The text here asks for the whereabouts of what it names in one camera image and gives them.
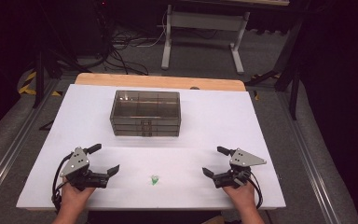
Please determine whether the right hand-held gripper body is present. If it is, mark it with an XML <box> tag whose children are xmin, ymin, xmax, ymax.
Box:
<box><xmin>213</xmin><ymin>147</ymin><xmax>268</xmax><ymax>189</ymax></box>

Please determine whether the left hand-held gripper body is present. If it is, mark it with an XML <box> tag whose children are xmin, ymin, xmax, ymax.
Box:
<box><xmin>60</xmin><ymin>147</ymin><xmax>110</xmax><ymax>191</ymax></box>

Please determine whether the smoky clear drawer cabinet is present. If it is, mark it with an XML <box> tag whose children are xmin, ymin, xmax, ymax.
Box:
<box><xmin>109</xmin><ymin>90</ymin><xmax>182</xmax><ymax>138</ymax></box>

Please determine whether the person's left hand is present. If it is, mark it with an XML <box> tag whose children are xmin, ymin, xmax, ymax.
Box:
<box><xmin>60</xmin><ymin>185</ymin><xmax>97</xmax><ymax>216</ymax></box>

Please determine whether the person's right hand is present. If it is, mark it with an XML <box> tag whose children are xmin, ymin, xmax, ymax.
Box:
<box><xmin>222</xmin><ymin>183</ymin><xmax>257</xmax><ymax>216</ymax></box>

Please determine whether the white board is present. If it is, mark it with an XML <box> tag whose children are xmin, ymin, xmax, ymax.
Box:
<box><xmin>16</xmin><ymin>83</ymin><xmax>287</xmax><ymax>211</ymax></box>

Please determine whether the yellow black floor tape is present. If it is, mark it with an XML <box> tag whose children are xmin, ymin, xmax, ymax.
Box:
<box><xmin>18</xmin><ymin>71</ymin><xmax>63</xmax><ymax>97</ymax></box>
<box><xmin>251</xmin><ymin>73</ymin><xmax>282</xmax><ymax>102</ymax></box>

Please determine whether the black metal stand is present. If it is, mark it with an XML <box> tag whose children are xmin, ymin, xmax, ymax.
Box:
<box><xmin>32</xmin><ymin>31</ymin><xmax>87</xmax><ymax>110</ymax></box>
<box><xmin>245</xmin><ymin>0</ymin><xmax>312</xmax><ymax>121</ymax></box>

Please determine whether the wooden table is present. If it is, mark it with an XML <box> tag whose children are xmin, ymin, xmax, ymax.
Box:
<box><xmin>74</xmin><ymin>73</ymin><xmax>247</xmax><ymax>92</ymax></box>

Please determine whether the dark curtain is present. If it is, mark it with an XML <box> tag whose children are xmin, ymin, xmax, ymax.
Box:
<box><xmin>0</xmin><ymin>0</ymin><xmax>43</xmax><ymax>143</ymax></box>
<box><xmin>299</xmin><ymin>0</ymin><xmax>358</xmax><ymax>224</ymax></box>

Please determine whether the white metal stand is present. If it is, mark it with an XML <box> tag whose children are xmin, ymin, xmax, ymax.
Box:
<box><xmin>160</xmin><ymin>3</ymin><xmax>252</xmax><ymax>76</ymax></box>

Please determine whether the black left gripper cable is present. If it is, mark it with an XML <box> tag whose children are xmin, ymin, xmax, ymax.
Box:
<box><xmin>50</xmin><ymin>152</ymin><xmax>76</xmax><ymax>213</ymax></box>

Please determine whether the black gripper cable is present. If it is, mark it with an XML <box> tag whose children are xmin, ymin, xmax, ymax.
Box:
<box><xmin>248</xmin><ymin>171</ymin><xmax>264</xmax><ymax>209</ymax></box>
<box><xmin>50</xmin><ymin>152</ymin><xmax>76</xmax><ymax>213</ymax></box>

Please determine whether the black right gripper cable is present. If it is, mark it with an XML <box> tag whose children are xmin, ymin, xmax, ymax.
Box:
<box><xmin>248</xmin><ymin>171</ymin><xmax>264</xmax><ymax>209</ymax></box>

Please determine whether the aluminium floor rail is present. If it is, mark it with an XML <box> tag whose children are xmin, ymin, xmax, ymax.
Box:
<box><xmin>275</xmin><ymin>92</ymin><xmax>343</xmax><ymax>224</ymax></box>
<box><xmin>0</xmin><ymin>79</ymin><xmax>61</xmax><ymax>207</ymax></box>

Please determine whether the bundle of black floor cables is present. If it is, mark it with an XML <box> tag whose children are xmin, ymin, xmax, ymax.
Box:
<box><xmin>94</xmin><ymin>0</ymin><xmax>151</xmax><ymax>77</ymax></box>

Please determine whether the white floor cable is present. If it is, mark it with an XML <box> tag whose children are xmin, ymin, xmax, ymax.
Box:
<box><xmin>135</xmin><ymin>8</ymin><xmax>170</xmax><ymax>49</ymax></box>

